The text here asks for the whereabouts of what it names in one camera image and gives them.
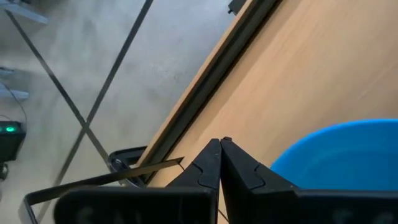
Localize blue plastic mini bowl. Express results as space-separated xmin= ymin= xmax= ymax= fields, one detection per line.
xmin=269 ymin=118 xmax=398 ymax=192

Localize black clamp handle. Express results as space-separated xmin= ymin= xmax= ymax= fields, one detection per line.
xmin=106 ymin=145 xmax=149 ymax=189

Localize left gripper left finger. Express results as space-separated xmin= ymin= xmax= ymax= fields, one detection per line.
xmin=54 ymin=138 xmax=222 ymax=224

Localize wooden shelf black metal frames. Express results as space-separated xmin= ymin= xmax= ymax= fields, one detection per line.
xmin=19 ymin=0 xmax=398 ymax=224

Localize grey metal furniture foot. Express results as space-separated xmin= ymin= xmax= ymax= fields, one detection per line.
xmin=0 ymin=83 xmax=30 ymax=102
xmin=0 ymin=0 xmax=49 ymax=26

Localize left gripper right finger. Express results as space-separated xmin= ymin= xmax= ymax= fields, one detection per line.
xmin=220 ymin=136 xmax=398 ymax=224

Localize black flat bracket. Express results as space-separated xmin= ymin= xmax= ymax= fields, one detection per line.
xmin=228 ymin=0 xmax=249 ymax=16

